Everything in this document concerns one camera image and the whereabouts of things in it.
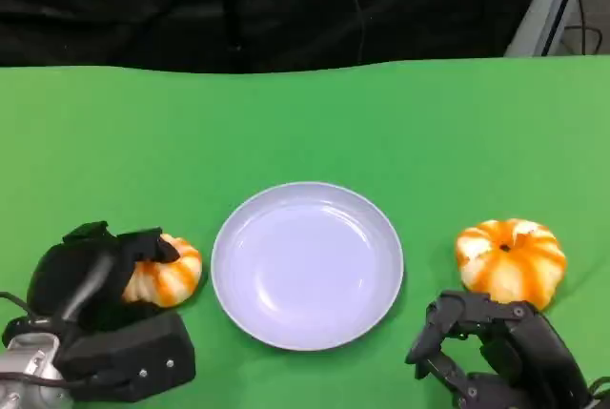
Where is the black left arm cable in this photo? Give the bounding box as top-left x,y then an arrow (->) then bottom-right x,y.
0,290 -> 37,322

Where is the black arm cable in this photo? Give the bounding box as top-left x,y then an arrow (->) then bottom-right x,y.
588,375 -> 610,400
0,290 -> 37,322

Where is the green table cloth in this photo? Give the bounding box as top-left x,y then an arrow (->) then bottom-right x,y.
0,55 -> 610,409

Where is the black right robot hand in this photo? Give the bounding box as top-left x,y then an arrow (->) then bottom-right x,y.
404,290 -> 596,409

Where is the aluminium frame profile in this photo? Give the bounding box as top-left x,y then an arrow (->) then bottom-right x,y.
503,0 -> 606,57

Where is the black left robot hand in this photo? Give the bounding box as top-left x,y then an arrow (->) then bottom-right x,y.
26,221 -> 182,333

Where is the orange white toy bread roll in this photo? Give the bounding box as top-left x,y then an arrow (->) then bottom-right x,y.
121,233 -> 204,309
456,217 -> 568,311

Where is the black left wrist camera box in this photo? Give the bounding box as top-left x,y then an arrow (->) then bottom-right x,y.
54,311 -> 197,403

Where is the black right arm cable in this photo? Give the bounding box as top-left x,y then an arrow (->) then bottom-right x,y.
588,375 -> 610,400

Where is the lilac plate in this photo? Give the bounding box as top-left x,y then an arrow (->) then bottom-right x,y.
211,181 -> 405,352

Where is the black cable on floor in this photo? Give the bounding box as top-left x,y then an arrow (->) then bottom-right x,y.
564,0 -> 602,55

